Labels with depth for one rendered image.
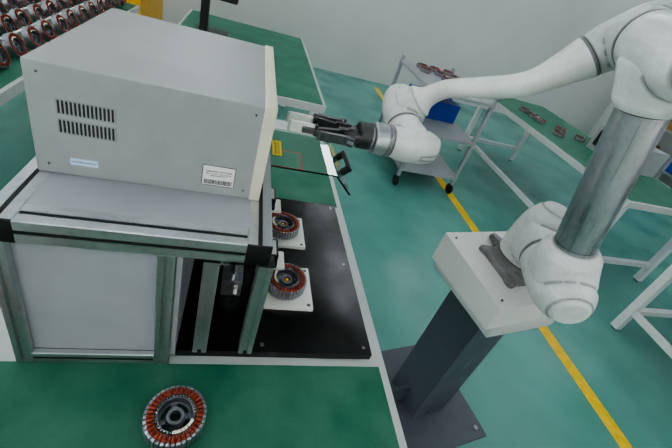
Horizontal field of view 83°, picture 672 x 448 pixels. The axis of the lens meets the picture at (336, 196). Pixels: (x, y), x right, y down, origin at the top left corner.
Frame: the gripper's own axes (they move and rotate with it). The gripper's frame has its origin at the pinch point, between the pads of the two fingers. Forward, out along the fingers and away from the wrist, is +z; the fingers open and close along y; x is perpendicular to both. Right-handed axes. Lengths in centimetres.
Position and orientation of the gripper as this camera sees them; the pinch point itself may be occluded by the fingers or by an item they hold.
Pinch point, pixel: (299, 122)
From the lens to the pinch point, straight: 102.5
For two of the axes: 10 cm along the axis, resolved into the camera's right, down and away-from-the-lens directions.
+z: -9.5, -1.4, -2.8
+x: 2.8, -8.1, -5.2
